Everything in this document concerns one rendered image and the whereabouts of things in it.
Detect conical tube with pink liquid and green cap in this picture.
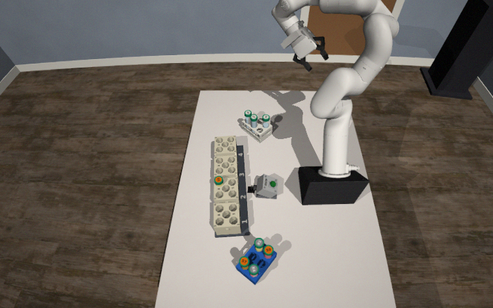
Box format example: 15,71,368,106
263,245,274,259

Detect blue tube rack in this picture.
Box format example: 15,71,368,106
236,244,276,284

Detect green-capped tube with grey dot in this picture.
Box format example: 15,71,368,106
254,238,264,251

